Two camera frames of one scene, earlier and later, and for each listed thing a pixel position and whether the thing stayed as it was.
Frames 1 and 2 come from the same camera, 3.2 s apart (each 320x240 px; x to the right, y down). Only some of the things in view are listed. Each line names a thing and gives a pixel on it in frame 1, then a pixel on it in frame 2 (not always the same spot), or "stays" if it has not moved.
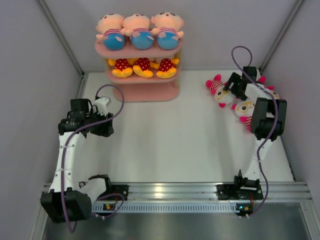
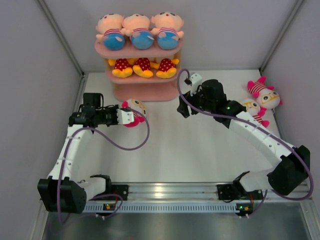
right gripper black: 234,79 → 190,99
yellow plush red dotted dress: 122,68 stays
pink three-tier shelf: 135,88 stays
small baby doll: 167,28 stays
